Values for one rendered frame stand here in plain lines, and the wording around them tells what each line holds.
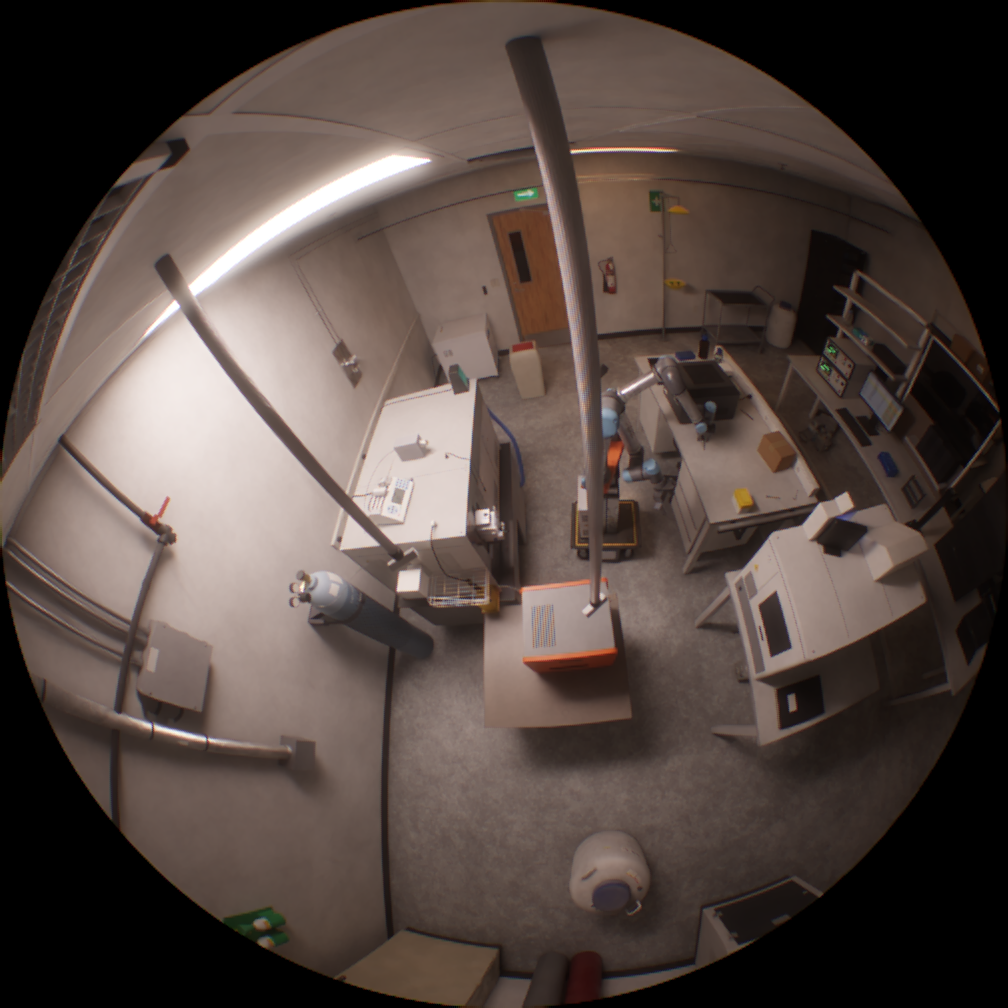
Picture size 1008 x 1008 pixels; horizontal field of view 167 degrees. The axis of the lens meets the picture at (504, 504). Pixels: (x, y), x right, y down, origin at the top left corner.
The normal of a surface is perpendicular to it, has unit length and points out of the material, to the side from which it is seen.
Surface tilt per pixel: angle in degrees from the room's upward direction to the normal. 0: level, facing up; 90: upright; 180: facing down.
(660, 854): 0
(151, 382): 90
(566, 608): 0
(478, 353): 90
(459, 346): 90
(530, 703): 0
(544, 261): 90
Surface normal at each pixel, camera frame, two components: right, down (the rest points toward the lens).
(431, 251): 0.01, 0.81
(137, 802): 0.97, -0.14
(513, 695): -0.23, -0.56
